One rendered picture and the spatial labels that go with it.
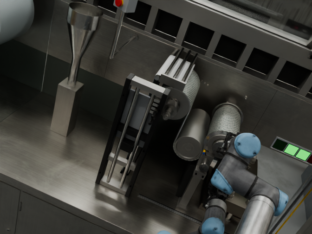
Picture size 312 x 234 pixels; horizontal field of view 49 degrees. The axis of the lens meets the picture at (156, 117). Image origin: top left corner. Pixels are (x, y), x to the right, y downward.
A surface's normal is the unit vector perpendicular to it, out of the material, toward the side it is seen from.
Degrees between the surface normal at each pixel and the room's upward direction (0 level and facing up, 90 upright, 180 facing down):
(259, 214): 5
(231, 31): 90
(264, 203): 5
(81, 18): 90
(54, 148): 0
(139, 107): 90
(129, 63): 90
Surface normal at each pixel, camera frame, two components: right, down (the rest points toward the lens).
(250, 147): -0.01, -0.14
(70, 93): -0.26, 0.47
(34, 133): 0.30, -0.79
